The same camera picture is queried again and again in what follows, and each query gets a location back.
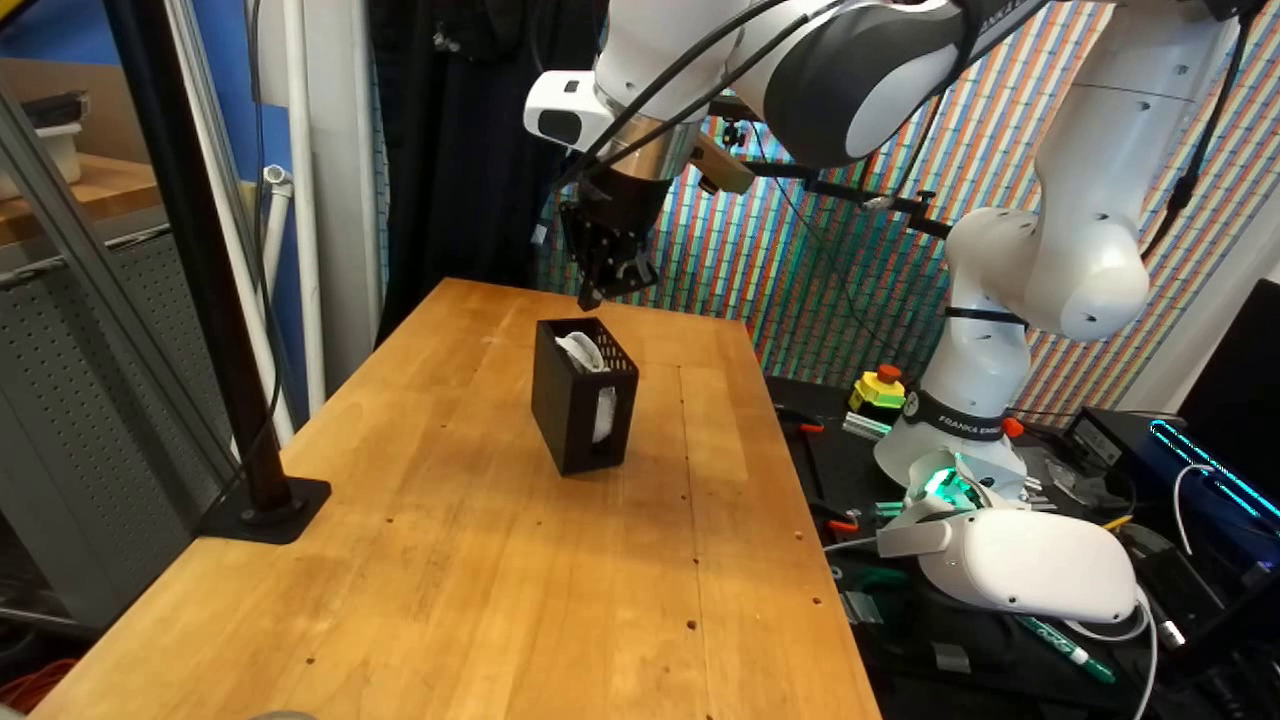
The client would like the black camera mount rod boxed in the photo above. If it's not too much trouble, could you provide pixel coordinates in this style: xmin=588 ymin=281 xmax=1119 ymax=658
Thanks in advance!
xmin=852 ymin=183 xmax=958 ymax=244

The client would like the silver aluminium frame post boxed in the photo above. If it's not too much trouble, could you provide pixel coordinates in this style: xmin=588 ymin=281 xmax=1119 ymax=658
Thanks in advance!
xmin=162 ymin=0 xmax=299 ymax=453

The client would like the brown wrist mount block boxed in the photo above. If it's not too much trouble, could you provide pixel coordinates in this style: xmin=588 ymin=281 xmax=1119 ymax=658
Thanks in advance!
xmin=694 ymin=133 xmax=758 ymax=197

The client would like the multicolour striped backdrop panel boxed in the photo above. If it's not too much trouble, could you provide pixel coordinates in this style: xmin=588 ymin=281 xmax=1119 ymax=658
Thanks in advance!
xmin=533 ymin=0 xmax=1280 ymax=417

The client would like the green marker pen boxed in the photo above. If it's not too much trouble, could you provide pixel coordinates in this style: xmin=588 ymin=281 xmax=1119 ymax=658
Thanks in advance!
xmin=1016 ymin=610 xmax=1123 ymax=692

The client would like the grey diagonal frame bar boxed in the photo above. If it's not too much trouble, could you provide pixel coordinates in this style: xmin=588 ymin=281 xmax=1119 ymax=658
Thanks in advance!
xmin=0 ymin=87 xmax=256 ymax=495

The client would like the black curtain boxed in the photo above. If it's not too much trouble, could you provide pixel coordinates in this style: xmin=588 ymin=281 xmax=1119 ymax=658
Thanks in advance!
xmin=365 ymin=0 xmax=611 ymax=334

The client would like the black pole with base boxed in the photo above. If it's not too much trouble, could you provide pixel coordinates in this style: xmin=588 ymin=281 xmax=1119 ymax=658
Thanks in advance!
xmin=101 ymin=0 xmax=338 ymax=546

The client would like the wooden shelf top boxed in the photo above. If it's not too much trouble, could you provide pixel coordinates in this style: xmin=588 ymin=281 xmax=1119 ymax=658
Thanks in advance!
xmin=0 ymin=150 xmax=171 ymax=253

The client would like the white plastic bin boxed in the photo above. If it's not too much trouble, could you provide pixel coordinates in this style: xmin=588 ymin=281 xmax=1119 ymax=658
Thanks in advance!
xmin=17 ymin=90 xmax=93 ymax=183

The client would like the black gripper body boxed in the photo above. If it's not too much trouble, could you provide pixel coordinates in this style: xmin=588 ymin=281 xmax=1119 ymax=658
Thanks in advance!
xmin=558 ymin=174 xmax=668 ymax=281

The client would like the grey pegboard cabinet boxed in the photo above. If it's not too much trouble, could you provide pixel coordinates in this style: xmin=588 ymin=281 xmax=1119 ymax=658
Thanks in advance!
xmin=0 ymin=215 xmax=256 ymax=633

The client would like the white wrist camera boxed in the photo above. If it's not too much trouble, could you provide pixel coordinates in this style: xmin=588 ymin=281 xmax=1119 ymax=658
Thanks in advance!
xmin=519 ymin=70 xmax=621 ymax=150

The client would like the white VR headset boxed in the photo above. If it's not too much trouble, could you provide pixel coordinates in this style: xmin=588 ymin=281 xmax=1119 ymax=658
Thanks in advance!
xmin=873 ymin=505 xmax=1152 ymax=633

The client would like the black plastic tray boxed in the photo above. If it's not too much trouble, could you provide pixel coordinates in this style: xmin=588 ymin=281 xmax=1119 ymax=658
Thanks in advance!
xmin=528 ymin=313 xmax=645 ymax=479

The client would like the blue edged black case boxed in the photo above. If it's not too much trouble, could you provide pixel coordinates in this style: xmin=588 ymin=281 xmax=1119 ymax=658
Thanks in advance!
xmin=1150 ymin=413 xmax=1280 ymax=536

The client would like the yellow red emergency stop button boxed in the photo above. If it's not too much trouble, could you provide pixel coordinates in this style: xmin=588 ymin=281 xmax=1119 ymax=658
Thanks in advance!
xmin=849 ymin=360 xmax=911 ymax=427

